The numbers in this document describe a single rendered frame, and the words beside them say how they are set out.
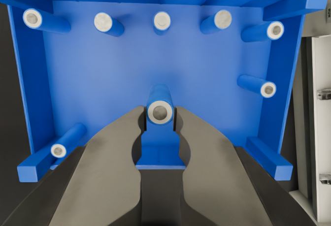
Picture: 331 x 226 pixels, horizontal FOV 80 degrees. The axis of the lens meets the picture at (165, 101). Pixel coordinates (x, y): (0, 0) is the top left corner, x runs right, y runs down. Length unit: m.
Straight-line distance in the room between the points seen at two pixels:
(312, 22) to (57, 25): 0.57
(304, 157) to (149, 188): 0.59
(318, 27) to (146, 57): 0.47
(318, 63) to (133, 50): 0.52
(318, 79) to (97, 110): 0.57
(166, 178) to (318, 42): 0.65
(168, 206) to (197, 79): 0.70
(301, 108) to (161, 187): 0.58
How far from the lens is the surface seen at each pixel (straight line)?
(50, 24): 0.24
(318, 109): 0.70
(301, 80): 0.78
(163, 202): 0.89
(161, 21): 0.20
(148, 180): 0.83
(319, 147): 0.76
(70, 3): 0.29
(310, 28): 0.66
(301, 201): 0.99
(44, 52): 0.30
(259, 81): 0.24
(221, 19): 0.21
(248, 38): 0.27
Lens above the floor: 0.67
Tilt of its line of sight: 75 degrees down
